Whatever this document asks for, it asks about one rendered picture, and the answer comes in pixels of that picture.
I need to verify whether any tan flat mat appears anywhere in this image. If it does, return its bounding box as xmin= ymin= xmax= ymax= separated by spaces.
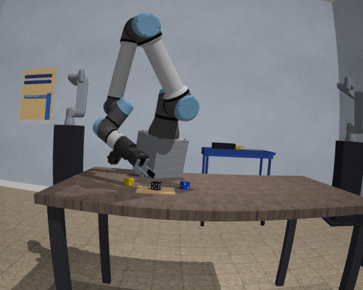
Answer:
xmin=136 ymin=185 xmax=175 ymax=195

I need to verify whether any blue die with white pips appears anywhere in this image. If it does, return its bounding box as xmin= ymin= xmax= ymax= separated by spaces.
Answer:
xmin=180 ymin=181 xmax=190 ymax=190

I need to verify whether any yellow die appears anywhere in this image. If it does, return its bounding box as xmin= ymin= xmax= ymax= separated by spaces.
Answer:
xmin=124 ymin=178 xmax=134 ymax=186

